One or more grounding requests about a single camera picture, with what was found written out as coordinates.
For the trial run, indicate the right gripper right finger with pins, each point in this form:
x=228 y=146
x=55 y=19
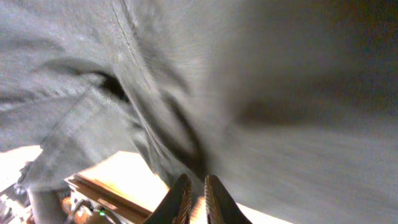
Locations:
x=220 y=206

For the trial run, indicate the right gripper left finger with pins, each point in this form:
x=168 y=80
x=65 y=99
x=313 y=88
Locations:
x=176 y=206

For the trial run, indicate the black t-shirt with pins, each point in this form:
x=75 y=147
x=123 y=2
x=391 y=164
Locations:
x=292 y=104

